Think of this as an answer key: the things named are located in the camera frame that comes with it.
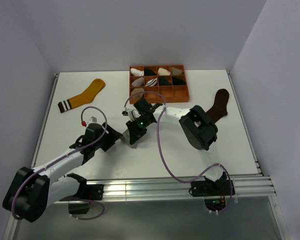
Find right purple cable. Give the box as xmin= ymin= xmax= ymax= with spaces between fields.
xmin=123 ymin=90 xmax=234 ymax=213

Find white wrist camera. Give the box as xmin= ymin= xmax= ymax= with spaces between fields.
xmin=81 ymin=116 xmax=97 ymax=127
xmin=121 ymin=107 xmax=140 ymax=121

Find taupe rolled sock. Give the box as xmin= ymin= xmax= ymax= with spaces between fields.
xmin=170 ymin=66 xmax=184 ymax=75

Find orange compartment tray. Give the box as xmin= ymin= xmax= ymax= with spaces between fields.
xmin=129 ymin=64 xmax=190 ymax=104

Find cream rolled sock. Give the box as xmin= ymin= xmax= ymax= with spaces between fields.
xmin=157 ymin=67 xmax=171 ymax=76

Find grey rolled sock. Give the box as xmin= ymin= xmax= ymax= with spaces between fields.
xmin=131 ymin=77 xmax=145 ymax=88

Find dark green rolled sock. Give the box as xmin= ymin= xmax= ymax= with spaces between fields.
xmin=158 ymin=76 xmax=172 ymax=86

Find mustard yellow sock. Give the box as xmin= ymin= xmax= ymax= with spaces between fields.
xmin=57 ymin=78 xmax=106 ymax=114

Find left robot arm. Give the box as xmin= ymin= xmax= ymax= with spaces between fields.
xmin=2 ymin=123 xmax=123 ymax=223

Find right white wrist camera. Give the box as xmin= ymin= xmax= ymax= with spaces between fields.
xmin=121 ymin=107 xmax=140 ymax=121

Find black rolled sock top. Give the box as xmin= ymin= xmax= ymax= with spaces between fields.
xmin=144 ymin=67 xmax=157 ymax=76

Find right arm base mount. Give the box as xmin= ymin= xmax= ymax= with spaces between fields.
xmin=188 ymin=172 xmax=236 ymax=214

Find beige rolled sock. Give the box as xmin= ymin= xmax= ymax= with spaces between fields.
xmin=131 ymin=88 xmax=144 ymax=99

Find black rolled sock right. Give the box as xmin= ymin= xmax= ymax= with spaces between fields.
xmin=171 ymin=76 xmax=186 ymax=86

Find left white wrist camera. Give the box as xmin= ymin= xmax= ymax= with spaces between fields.
xmin=81 ymin=116 xmax=97 ymax=127

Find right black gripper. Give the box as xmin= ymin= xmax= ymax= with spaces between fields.
xmin=126 ymin=116 xmax=150 ymax=145

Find grey sock black stripes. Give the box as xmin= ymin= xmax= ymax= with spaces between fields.
xmin=121 ymin=129 xmax=138 ymax=149

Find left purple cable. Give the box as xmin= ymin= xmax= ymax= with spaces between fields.
xmin=11 ymin=106 xmax=108 ymax=221

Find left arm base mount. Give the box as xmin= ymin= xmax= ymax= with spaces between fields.
xmin=63 ymin=184 xmax=104 ymax=216

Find white black striped rolled sock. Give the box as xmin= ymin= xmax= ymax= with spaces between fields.
xmin=145 ymin=78 xmax=158 ymax=87

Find dark brown sock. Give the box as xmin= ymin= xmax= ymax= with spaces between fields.
xmin=207 ymin=88 xmax=230 ymax=123

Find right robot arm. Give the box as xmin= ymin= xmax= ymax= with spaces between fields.
xmin=122 ymin=98 xmax=227 ymax=195

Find purple cable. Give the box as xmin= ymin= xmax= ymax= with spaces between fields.
xmin=123 ymin=90 xmax=234 ymax=213
xmin=11 ymin=106 xmax=108 ymax=221

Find aluminium frame rail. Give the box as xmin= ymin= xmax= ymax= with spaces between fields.
xmin=3 ymin=175 xmax=291 ymax=240

